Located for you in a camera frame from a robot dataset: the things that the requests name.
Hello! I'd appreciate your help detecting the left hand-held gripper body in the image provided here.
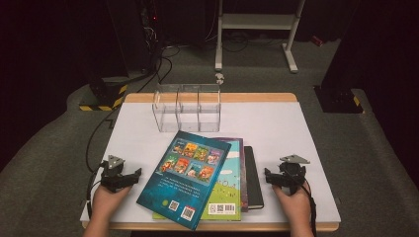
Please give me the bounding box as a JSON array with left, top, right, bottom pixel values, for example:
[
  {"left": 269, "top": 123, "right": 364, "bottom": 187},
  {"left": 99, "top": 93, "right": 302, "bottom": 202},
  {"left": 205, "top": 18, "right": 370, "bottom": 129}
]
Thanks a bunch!
[{"left": 100, "top": 154, "right": 132, "bottom": 194}]

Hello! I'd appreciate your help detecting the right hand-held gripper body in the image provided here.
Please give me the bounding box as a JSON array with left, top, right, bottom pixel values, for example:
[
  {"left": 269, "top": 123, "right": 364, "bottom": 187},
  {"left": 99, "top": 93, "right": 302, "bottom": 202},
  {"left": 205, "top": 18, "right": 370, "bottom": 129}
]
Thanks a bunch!
[{"left": 279, "top": 154, "right": 310, "bottom": 196}]

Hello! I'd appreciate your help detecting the black notebook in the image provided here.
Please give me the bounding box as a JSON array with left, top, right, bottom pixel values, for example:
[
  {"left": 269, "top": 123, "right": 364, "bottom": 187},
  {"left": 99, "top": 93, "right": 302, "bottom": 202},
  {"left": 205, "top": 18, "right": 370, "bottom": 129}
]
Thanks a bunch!
[{"left": 243, "top": 145, "right": 265, "bottom": 210}]

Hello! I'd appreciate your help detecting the purple paperback book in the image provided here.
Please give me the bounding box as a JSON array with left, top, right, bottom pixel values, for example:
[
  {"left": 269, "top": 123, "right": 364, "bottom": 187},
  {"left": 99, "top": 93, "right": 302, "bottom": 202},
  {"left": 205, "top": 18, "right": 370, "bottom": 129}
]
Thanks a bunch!
[{"left": 213, "top": 136, "right": 249, "bottom": 213}]

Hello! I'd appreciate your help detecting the clear acrylic book rack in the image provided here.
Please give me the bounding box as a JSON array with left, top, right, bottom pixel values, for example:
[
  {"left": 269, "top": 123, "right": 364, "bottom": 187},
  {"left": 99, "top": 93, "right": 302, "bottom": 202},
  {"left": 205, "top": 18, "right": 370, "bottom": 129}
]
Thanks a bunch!
[{"left": 151, "top": 83, "right": 221, "bottom": 133}]

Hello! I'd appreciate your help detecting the person's left hand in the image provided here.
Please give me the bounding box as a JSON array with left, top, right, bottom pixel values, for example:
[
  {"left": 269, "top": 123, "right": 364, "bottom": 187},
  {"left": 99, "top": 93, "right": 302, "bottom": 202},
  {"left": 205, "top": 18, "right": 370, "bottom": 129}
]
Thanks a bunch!
[{"left": 91, "top": 185, "right": 132, "bottom": 225}]

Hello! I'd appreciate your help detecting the person's right hand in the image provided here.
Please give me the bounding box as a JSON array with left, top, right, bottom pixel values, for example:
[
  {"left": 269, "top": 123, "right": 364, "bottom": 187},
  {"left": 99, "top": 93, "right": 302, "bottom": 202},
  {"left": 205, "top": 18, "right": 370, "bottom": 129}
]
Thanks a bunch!
[{"left": 272, "top": 183, "right": 313, "bottom": 229}]

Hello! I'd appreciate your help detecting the white metal stand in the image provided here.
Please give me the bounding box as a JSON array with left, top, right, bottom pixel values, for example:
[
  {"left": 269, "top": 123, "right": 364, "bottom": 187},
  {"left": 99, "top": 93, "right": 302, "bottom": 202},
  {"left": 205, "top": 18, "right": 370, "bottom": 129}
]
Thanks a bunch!
[{"left": 214, "top": 0, "right": 306, "bottom": 74}]

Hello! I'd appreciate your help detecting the right hand-held gripper cable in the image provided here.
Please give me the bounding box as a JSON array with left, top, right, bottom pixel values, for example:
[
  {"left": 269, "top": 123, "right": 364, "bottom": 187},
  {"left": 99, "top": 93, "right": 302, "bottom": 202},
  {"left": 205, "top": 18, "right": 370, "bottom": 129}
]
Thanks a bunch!
[{"left": 300, "top": 179, "right": 318, "bottom": 237}]

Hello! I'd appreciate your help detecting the black floor cable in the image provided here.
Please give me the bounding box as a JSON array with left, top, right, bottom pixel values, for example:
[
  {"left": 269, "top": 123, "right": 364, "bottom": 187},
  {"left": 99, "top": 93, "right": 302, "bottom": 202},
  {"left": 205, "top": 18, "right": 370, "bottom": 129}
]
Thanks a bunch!
[{"left": 85, "top": 44, "right": 182, "bottom": 176}]

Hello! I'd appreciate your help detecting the black post base striped edge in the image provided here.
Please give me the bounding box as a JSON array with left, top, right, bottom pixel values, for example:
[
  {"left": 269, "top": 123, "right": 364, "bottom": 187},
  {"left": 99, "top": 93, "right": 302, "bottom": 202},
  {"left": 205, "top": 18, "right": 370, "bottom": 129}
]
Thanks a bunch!
[{"left": 78, "top": 77, "right": 128, "bottom": 113}]

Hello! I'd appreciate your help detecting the dark computer tower with cables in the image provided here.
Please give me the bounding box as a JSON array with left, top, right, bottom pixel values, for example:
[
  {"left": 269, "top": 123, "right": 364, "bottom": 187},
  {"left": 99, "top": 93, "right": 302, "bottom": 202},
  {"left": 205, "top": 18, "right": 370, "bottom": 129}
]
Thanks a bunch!
[{"left": 139, "top": 0, "right": 166, "bottom": 72}]

